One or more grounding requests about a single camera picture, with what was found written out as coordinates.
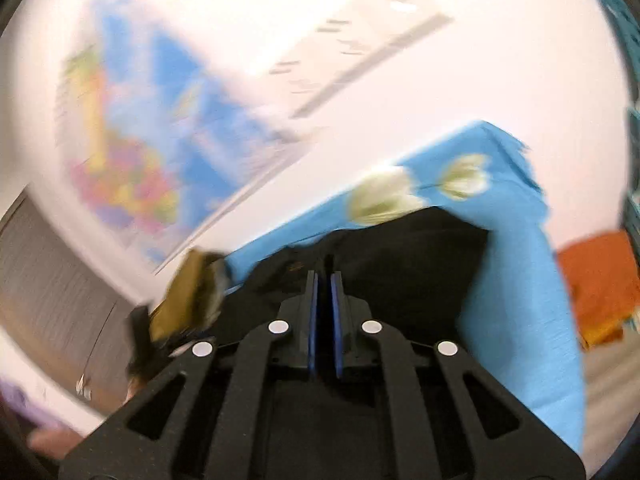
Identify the mustard yellow pillow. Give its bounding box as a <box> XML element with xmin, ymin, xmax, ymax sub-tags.
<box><xmin>150</xmin><ymin>248</ymin><xmax>231</xmax><ymax>342</ymax></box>

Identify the blue floral bed sheet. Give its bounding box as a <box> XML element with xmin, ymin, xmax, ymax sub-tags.
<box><xmin>227</xmin><ymin>122</ymin><xmax>585</xmax><ymax>450</ymax></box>

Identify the white wall socket panel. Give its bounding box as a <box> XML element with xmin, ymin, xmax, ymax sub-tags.
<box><xmin>264</xmin><ymin>0</ymin><xmax>452</xmax><ymax>118</ymax></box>

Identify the black large garment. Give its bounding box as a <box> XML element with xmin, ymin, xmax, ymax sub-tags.
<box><xmin>124</xmin><ymin>206</ymin><xmax>490</xmax><ymax>411</ymax></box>

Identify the colourful wall map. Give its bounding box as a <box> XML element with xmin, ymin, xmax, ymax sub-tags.
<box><xmin>56</xmin><ymin>0</ymin><xmax>305</xmax><ymax>270</ymax></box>

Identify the orange cloth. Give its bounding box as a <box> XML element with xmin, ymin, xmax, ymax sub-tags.
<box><xmin>556</xmin><ymin>230</ymin><xmax>639</xmax><ymax>351</ymax></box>

